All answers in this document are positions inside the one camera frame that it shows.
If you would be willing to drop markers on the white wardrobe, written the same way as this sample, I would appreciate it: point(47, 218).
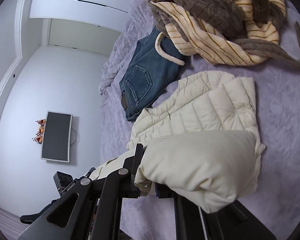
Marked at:
point(90, 2)

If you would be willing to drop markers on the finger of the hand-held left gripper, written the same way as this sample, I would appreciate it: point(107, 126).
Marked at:
point(91, 173)

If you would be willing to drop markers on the brown striped fleece robe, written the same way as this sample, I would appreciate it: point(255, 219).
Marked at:
point(215, 12)

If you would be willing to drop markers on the white door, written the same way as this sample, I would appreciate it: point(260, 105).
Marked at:
point(80, 35)

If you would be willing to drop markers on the purple plush blanket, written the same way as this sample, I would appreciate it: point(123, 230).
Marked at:
point(277, 105)

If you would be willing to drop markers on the blue denim jeans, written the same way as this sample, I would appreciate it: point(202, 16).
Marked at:
point(145, 80)

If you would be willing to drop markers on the white framed monitor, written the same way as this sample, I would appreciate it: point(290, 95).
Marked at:
point(56, 137)

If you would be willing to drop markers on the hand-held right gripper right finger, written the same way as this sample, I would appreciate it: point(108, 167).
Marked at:
point(187, 220)

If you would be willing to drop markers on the orange wall decoration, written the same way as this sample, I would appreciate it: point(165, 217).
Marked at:
point(41, 130)

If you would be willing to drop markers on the cream quilted puffer jacket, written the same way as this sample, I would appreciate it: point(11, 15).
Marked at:
point(210, 110)

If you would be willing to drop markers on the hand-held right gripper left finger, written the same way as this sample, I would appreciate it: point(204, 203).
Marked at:
point(130, 170)

